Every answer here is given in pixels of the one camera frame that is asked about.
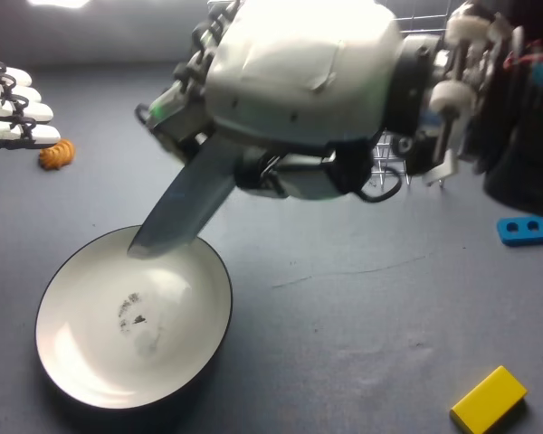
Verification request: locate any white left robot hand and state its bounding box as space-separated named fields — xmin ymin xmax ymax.
xmin=0 ymin=60 xmax=62 ymax=151

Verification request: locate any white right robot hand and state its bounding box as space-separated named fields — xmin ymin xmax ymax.
xmin=135 ymin=0 xmax=404 ymax=201

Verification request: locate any orange swirl cookie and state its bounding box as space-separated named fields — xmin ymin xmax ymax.
xmin=38 ymin=138 xmax=76 ymax=172

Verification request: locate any blue block with two holes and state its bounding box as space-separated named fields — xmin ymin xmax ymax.
xmin=496 ymin=215 xmax=543 ymax=249

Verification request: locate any yellow rectangular block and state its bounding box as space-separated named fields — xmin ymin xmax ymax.
xmin=449 ymin=364 xmax=529 ymax=434

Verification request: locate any silver wire dish rack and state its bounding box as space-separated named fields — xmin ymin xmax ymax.
xmin=206 ymin=0 xmax=452 ymax=187

